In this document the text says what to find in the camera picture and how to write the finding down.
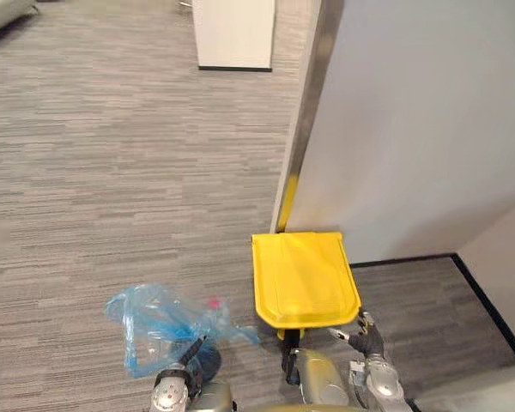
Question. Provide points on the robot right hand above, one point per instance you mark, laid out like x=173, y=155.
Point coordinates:
x=367, y=337

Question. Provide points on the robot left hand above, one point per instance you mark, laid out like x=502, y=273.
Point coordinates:
x=197, y=358

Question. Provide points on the blue translucent plastic rubbish bag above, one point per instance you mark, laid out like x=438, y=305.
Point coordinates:
x=154, y=315

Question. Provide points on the robot silver legs and torso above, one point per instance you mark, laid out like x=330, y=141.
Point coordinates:
x=313, y=377

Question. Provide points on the white cabinet with black base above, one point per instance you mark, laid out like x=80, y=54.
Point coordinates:
x=234, y=34

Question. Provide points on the grey sofa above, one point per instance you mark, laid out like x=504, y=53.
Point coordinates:
x=6, y=15

